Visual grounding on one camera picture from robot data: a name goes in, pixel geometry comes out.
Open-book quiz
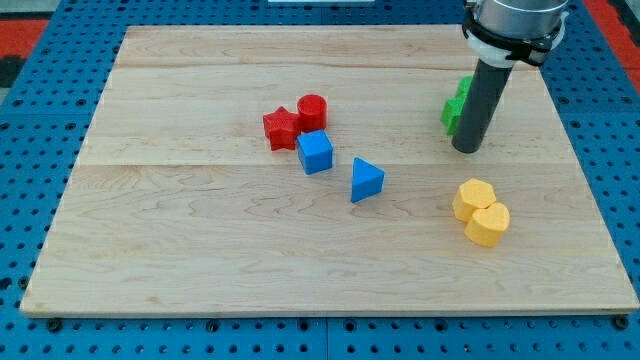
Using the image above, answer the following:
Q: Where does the blue triangle block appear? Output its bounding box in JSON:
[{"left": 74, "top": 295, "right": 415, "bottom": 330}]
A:
[{"left": 351, "top": 157, "right": 385, "bottom": 203}]

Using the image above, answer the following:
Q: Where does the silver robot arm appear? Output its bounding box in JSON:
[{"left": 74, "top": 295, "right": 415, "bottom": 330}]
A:
[{"left": 462, "top": 0, "right": 569, "bottom": 69}]

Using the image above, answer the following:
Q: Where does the blue cube block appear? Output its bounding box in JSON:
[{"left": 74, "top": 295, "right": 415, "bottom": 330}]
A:
[{"left": 296, "top": 130, "right": 333, "bottom": 175}]

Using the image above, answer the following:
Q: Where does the red star block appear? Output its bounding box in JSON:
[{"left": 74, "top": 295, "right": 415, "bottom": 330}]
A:
[{"left": 263, "top": 107, "right": 301, "bottom": 151}]

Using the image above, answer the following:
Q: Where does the red cylinder block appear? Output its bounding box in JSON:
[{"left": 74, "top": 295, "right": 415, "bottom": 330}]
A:
[{"left": 297, "top": 94, "right": 328, "bottom": 132}]

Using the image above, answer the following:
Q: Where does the wooden board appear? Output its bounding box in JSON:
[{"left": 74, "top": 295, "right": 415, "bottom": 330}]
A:
[{"left": 20, "top": 25, "right": 639, "bottom": 318}]

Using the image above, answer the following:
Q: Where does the green star block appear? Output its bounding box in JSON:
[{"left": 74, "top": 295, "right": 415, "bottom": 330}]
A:
[{"left": 440, "top": 95, "right": 466, "bottom": 136}]

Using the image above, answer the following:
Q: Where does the yellow hexagon block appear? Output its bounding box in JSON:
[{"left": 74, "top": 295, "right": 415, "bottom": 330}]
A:
[{"left": 452, "top": 178, "right": 497, "bottom": 222}]

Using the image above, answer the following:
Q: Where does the green block behind rod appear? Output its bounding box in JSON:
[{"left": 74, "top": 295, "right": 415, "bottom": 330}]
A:
[{"left": 456, "top": 76, "right": 473, "bottom": 97}]

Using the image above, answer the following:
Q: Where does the yellow heart block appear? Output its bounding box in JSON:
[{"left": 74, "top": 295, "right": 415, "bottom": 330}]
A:
[{"left": 464, "top": 202, "right": 511, "bottom": 247}]

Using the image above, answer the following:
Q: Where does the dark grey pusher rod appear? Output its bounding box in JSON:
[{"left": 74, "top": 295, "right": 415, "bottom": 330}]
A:
[{"left": 451, "top": 60, "right": 512, "bottom": 154}]

